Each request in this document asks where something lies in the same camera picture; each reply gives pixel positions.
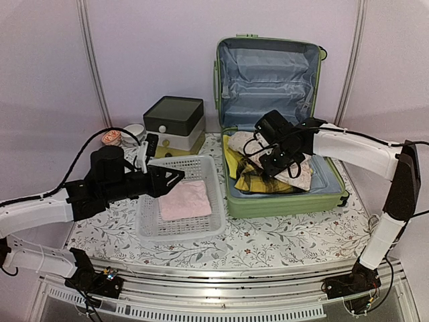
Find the aluminium front rail frame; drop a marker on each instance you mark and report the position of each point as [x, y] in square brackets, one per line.
[157, 293]

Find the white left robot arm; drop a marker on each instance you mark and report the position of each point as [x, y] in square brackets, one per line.
[26, 242]

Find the red patterned small bowl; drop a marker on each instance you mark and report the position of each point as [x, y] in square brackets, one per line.
[112, 138]

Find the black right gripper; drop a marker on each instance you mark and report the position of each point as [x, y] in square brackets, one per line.
[270, 170]

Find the white pink printed cloth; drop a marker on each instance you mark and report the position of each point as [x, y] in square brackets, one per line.
[243, 150]

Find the pink towel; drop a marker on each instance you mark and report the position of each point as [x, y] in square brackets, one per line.
[186, 200]

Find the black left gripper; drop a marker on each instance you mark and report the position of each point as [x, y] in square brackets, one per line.
[158, 185]

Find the small white bowl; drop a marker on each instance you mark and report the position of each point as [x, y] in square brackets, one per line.
[138, 130]

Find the yellow plaid garment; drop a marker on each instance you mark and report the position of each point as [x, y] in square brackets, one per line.
[249, 178]

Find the floral white tablecloth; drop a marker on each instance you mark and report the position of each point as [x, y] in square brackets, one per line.
[286, 241]

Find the white plastic mesh basket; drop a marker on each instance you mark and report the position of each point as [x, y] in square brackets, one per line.
[150, 227]

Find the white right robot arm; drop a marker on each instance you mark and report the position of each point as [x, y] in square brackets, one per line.
[395, 164]

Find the drawer cabinet with dark top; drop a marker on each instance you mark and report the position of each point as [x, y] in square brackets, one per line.
[179, 123]

